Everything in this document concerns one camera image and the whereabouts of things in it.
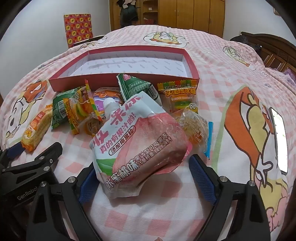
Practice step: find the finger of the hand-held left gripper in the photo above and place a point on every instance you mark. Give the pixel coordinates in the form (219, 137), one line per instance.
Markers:
(13, 149)
(49, 155)

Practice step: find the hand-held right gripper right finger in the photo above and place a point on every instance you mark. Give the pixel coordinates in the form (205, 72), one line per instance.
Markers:
(203, 178)

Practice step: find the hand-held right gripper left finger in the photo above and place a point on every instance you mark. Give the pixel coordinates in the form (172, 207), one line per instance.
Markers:
(86, 187)

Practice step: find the orange yellow cracker packet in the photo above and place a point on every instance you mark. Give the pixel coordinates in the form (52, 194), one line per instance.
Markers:
(34, 132)

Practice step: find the green snack packet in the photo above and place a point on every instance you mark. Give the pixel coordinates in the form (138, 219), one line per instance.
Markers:
(59, 111)
(131, 89)

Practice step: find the yellow jelly cup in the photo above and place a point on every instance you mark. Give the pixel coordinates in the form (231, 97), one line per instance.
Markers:
(91, 126)

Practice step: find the clear packet with blue edge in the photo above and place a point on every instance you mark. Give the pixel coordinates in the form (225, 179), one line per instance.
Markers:
(194, 127)

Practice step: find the burger gummy packet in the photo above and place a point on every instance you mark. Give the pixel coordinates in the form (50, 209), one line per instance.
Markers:
(178, 98)
(77, 111)

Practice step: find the pink white jelly pouch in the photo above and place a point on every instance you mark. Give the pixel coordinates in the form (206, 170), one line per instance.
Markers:
(138, 150)

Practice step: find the purple snack packet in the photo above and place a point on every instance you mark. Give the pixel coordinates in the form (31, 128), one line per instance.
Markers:
(99, 106)

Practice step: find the small orange jelly pouch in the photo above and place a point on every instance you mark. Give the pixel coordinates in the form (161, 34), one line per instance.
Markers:
(105, 93)

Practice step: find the shallow red cardboard box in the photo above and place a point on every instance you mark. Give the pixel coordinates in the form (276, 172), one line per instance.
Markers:
(138, 62)

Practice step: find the smartphone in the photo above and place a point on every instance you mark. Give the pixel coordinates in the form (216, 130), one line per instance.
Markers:
(278, 139)

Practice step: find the pink checked printed bedsheet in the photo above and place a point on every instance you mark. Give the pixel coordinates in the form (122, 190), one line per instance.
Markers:
(208, 58)

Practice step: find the purple lace pillow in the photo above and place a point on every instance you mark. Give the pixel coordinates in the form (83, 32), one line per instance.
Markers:
(291, 75)

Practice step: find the dark cloth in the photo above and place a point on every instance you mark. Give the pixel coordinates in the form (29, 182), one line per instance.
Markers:
(252, 45)

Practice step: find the dark wooden headboard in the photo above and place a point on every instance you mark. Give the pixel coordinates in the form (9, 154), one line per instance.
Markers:
(272, 51)

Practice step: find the hanging dark clothes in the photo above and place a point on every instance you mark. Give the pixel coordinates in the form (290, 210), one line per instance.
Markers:
(127, 14)

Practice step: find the red basket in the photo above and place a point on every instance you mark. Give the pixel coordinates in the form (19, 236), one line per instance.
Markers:
(150, 22)

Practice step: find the wooden wardrobe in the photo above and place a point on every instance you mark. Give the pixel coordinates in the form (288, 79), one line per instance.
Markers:
(185, 14)

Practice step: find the red yellow patterned wall poster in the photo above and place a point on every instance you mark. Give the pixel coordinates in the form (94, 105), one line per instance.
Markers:
(77, 27)

